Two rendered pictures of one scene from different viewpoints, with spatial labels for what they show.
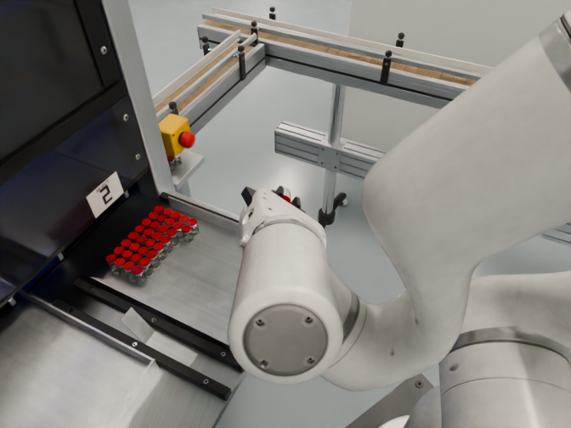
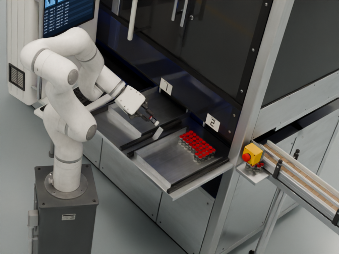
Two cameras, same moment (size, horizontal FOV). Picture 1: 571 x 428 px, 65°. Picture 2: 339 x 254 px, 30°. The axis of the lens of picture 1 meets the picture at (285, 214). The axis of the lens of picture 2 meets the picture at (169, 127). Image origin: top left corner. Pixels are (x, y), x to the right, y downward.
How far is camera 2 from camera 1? 2.60 m
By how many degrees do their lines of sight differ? 71
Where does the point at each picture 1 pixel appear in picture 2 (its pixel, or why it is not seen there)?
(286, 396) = not seen: outside the picture
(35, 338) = (169, 116)
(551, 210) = not seen: hidden behind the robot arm
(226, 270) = (173, 166)
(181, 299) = (166, 150)
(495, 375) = not seen: hidden behind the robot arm
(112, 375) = (144, 128)
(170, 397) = (128, 138)
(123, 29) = (250, 94)
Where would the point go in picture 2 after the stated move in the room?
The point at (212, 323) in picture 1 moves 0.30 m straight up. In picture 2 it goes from (150, 154) to (159, 105)
